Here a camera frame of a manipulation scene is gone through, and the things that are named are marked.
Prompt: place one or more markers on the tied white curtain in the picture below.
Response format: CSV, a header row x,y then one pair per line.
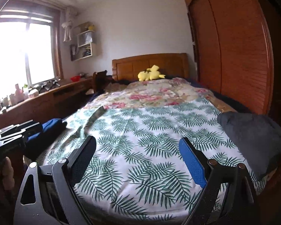
x,y
70,15

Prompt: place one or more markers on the white wall shelf unit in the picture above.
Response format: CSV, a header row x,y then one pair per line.
x,y
83,42

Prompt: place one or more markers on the black zip jacket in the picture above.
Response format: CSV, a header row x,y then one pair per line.
x,y
257,137

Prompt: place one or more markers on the person's left hand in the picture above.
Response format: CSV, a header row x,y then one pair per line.
x,y
7,174

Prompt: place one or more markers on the folded blue garment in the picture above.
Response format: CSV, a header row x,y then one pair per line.
x,y
39,142

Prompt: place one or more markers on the wooden louvred wardrobe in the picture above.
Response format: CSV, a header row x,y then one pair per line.
x,y
237,45

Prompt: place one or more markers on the yellow plush toy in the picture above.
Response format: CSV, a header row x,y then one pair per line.
x,y
150,74

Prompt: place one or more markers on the floral quilt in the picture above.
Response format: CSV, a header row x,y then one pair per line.
x,y
156,93

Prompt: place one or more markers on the red bowl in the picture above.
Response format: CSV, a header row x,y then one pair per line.
x,y
75,78

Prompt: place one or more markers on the long wooden desk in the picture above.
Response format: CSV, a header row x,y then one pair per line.
x,y
56,103

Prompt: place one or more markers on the wooden headboard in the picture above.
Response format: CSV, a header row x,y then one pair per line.
x,y
170,64

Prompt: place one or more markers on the pink bottle on desk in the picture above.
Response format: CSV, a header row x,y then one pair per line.
x,y
18,94

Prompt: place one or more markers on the palm leaf print bedsheet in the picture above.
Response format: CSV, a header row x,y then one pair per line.
x,y
137,174

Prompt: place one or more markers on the window with wooden frame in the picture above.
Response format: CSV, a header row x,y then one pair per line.
x,y
29,45

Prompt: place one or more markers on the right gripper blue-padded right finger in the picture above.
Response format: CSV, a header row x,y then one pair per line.
x,y
240,201

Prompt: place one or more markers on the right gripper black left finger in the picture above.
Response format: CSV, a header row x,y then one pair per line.
x,y
47,196

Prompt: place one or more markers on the dark wooden chair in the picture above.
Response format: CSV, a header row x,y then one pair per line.
x,y
99,81

